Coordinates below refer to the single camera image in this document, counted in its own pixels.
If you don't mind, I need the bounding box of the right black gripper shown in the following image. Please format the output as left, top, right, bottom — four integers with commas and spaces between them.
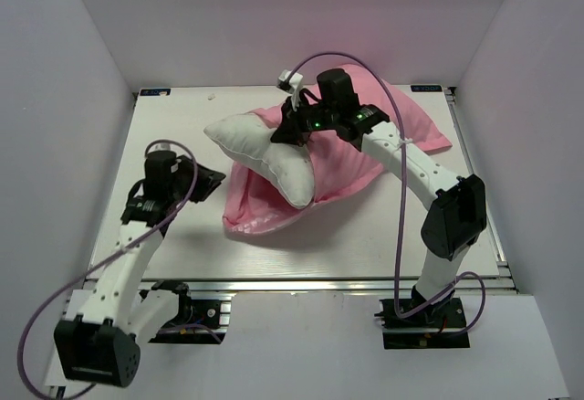
272, 93, 339, 147

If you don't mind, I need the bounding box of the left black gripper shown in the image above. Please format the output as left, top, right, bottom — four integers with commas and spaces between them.
169, 153, 226, 204

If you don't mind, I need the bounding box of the white pillow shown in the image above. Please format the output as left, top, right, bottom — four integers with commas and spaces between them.
203, 113, 316, 209

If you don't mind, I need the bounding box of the pink pillowcase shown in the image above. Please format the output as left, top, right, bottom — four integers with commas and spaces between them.
222, 64, 453, 239

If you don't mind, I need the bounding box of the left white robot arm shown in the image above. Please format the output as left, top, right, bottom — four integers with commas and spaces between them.
54, 150, 225, 387

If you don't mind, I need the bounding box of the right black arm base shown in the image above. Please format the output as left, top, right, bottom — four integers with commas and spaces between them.
374, 298, 471, 350

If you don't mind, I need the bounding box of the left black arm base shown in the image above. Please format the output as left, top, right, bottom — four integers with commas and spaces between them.
129, 280, 226, 345

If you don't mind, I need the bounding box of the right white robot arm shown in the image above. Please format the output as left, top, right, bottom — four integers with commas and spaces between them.
271, 68, 487, 326

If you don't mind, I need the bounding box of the blue label sticker left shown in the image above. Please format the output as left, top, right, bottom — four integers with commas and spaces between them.
139, 88, 171, 97

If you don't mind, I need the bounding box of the blue label sticker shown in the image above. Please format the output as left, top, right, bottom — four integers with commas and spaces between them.
410, 84, 443, 92
139, 88, 171, 97

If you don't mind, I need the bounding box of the blue label sticker right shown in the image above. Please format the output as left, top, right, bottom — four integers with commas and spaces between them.
410, 84, 443, 92

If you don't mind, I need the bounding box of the white front board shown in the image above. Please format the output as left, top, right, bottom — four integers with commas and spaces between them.
43, 289, 571, 400

